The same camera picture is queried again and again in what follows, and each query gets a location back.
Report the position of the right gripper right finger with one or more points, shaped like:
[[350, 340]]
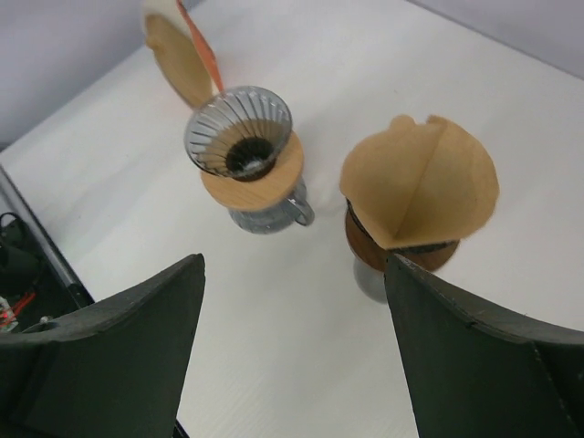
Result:
[[476, 369]]

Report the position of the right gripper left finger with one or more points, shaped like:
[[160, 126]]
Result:
[[113, 369]]

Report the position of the brown paper coffee filter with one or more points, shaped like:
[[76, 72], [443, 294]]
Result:
[[417, 184]]

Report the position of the clear glass pitcher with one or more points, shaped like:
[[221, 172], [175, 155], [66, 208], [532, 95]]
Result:
[[294, 209]]

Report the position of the grey glass dripper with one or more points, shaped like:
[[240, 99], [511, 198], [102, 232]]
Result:
[[239, 133]]

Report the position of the blue glass dripper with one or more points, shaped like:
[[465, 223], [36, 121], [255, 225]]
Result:
[[406, 250]]

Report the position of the coffee filter pack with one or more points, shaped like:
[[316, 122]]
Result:
[[180, 50]]

